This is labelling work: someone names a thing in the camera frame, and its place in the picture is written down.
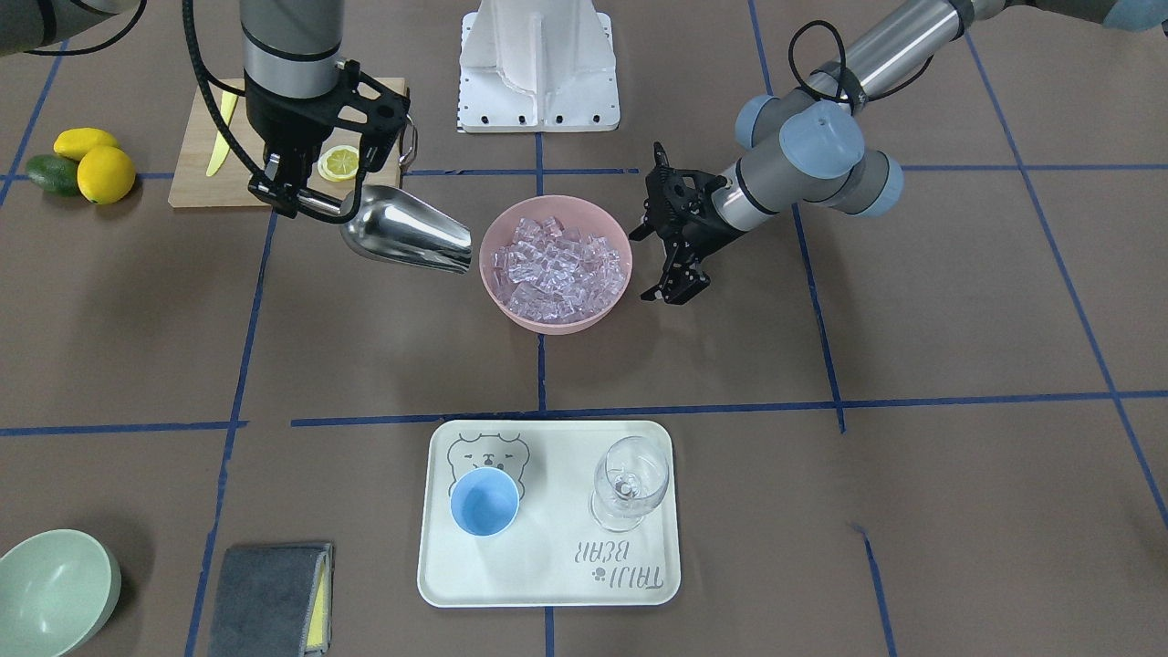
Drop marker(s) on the metal ice scoop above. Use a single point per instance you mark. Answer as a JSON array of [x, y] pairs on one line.
[[389, 225]]

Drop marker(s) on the whole yellow lemon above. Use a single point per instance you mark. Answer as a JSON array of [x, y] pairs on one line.
[[105, 175]]

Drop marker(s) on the wooden cutting board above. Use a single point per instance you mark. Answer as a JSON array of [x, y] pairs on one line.
[[191, 188]]

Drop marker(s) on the green bowl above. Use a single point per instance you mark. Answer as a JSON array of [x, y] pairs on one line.
[[58, 589]]

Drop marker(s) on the blue plastic cup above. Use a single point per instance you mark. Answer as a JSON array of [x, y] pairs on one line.
[[485, 502]]

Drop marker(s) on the clear wine glass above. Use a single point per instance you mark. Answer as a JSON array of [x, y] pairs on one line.
[[630, 481]]

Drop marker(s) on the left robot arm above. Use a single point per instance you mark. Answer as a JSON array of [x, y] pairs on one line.
[[803, 147]]

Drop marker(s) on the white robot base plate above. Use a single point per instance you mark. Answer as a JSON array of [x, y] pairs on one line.
[[537, 66]]

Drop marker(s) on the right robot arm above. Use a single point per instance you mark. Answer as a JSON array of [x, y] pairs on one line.
[[298, 90]]

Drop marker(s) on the cream bear tray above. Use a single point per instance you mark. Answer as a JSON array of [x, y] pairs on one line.
[[554, 553]]

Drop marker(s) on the pile of clear ice cubes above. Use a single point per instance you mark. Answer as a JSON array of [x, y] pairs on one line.
[[551, 274]]

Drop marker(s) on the green lime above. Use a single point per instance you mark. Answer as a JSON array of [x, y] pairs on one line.
[[54, 174]]

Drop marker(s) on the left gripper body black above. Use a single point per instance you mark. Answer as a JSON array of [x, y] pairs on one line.
[[703, 217]]

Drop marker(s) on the grey folded cloth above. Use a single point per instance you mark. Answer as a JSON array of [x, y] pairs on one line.
[[274, 600]]

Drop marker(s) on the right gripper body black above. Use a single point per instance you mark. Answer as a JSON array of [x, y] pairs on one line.
[[285, 127]]

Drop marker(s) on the lemon slice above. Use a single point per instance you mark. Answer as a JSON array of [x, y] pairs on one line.
[[339, 163]]

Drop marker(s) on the yellow plastic knife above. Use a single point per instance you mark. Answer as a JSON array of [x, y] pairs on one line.
[[221, 147]]

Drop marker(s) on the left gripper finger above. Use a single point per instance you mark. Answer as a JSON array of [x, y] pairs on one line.
[[678, 285], [644, 230]]

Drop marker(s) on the pink bowl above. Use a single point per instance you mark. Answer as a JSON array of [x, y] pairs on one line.
[[573, 212]]

